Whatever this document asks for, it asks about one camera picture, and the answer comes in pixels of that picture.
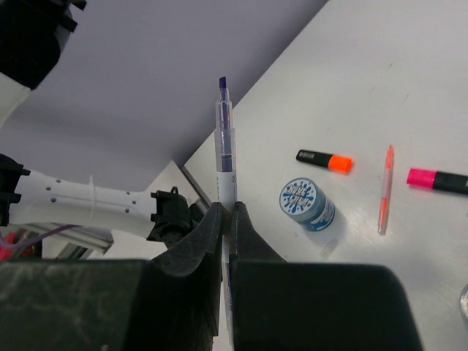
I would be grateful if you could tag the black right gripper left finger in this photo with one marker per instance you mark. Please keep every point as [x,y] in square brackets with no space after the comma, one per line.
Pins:
[168,303]

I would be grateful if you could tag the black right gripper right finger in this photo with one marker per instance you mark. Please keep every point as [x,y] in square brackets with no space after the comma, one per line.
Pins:
[279,305]

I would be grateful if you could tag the thin purple pen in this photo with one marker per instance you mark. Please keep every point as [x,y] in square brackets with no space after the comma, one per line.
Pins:
[226,184]

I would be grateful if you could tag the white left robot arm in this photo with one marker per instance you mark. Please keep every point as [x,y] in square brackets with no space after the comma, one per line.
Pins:
[33,37]

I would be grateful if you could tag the blue round tub left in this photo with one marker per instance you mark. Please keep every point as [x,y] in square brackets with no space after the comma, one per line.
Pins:
[306,204]

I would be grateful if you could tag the blue round tub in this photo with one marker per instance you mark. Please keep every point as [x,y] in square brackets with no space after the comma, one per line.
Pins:
[306,204]
[463,305]

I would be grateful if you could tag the thin orange pen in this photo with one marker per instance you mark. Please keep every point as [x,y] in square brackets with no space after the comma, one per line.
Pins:
[386,190]

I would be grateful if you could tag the orange black highlighter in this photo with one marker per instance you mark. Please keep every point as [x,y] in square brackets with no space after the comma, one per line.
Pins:
[334,162]

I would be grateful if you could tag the blue round tub right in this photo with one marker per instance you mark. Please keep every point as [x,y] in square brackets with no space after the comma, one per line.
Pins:
[463,305]

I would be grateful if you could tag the pink black highlighter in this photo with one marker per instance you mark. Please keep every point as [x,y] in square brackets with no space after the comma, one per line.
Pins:
[437,180]

